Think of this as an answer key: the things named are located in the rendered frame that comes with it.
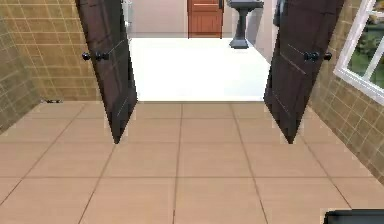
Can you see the black round door knob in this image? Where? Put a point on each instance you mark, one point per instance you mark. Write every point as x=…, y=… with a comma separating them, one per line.
x=315, y=56
x=96, y=56

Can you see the reddish brown wooden door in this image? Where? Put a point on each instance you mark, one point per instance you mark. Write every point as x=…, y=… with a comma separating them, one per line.
x=205, y=20

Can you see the dark grey pedestal sink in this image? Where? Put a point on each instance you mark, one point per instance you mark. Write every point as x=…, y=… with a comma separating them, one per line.
x=242, y=23

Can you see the white framed window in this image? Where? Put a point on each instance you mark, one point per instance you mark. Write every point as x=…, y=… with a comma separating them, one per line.
x=363, y=50

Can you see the dark brown room door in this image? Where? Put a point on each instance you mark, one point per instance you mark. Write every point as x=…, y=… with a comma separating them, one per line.
x=108, y=73
x=300, y=80

